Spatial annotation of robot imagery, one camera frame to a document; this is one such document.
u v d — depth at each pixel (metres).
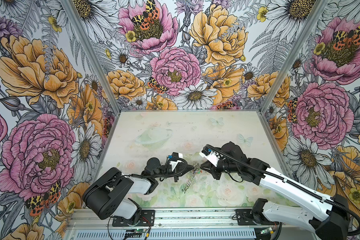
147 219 0.73
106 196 0.44
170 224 0.73
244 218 0.74
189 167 0.72
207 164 0.67
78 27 0.77
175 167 0.69
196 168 0.75
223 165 0.62
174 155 0.67
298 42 0.84
